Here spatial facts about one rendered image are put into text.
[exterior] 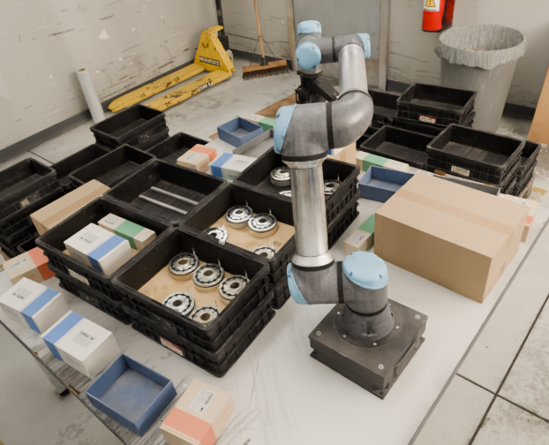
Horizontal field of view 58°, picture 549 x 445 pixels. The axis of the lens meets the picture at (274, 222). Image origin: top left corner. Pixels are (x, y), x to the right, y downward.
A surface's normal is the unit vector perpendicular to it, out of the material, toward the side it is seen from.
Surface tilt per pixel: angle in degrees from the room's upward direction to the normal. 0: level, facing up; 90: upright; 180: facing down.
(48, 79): 90
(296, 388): 0
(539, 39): 90
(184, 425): 0
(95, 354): 90
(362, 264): 5
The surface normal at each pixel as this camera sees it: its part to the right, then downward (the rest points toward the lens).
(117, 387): -0.11, -0.78
